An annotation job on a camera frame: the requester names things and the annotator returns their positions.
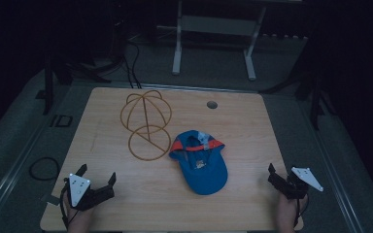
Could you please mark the grey tape piece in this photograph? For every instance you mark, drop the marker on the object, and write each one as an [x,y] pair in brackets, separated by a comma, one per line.
[50,199]

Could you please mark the person's right hand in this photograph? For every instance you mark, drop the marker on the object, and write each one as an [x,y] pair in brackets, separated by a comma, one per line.
[286,210]

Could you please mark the black metal stand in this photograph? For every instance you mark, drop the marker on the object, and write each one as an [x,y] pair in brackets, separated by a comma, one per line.
[315,97]
[48,87]

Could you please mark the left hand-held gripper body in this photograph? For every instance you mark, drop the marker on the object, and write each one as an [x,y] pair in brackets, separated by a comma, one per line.
[78,189]

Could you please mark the blue cap with orange trim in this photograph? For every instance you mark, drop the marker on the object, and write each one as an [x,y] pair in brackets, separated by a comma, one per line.
[207,176]

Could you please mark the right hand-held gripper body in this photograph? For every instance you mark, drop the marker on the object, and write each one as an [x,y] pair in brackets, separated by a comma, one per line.
[306,177]

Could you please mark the white metal desk frame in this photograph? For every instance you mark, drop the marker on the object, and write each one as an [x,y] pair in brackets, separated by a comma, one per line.
[251,51]

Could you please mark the round grey table grommet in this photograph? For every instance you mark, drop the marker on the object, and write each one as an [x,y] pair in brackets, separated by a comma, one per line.
[212,104]

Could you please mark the person's left hand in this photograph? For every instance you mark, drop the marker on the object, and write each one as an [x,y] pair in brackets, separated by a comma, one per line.
[79,220]

